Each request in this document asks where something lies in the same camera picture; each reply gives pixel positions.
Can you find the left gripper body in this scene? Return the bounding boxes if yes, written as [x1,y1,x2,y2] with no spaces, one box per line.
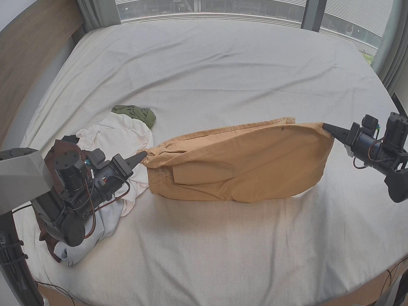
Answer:
[93,154,134,201]

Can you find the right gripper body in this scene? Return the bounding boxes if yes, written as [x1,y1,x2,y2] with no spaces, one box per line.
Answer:
[346,123,387,169]

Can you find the tan shorts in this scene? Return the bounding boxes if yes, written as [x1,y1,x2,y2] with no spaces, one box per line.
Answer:
[144,116,336,204]

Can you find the bed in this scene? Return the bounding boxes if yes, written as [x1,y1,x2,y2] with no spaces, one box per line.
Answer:
[0,0,408,306]

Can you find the cream garment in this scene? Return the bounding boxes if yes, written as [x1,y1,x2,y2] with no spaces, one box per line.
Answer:
[76,111,154,218]

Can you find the green garment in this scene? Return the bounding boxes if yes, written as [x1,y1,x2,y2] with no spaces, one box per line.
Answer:
[111,104,157,130]

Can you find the brown garment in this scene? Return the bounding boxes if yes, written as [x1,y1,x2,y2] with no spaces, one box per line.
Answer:
[38,138,94,263]

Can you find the grey-green curtain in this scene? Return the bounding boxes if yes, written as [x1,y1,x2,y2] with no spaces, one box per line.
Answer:
[59,0,123,31]
[369,0,408,96]

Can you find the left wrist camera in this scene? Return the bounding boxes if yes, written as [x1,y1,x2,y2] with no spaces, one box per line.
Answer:
[86,149,108,169]

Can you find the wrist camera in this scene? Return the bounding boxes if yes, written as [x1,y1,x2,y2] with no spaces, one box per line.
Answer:
[86,149,108,169]
[361,114,380,134]

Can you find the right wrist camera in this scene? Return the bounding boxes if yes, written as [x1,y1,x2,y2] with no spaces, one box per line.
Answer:
[361,114,380,134]

